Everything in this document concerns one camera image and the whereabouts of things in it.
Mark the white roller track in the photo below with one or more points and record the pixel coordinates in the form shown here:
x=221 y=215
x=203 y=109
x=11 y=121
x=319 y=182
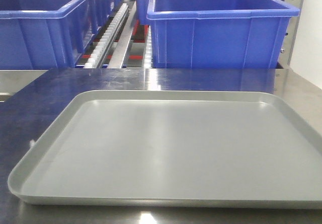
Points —
x=99 y=55

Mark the grey plastic tray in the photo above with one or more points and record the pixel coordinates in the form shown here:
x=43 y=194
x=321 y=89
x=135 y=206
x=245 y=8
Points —
x=174 y=148

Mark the blue bin near right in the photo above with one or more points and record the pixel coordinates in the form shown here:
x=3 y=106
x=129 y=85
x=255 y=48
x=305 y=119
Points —
x=218 y=33

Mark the blue bin far left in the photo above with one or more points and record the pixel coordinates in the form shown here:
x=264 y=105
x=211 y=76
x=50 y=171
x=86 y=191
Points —
x=104 y=8

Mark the blue bin near left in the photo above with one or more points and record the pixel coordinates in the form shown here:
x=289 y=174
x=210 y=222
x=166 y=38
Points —
x=44 y=34

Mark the steel centre divider rail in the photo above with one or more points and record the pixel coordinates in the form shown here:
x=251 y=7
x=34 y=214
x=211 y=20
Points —
x=121 y=52

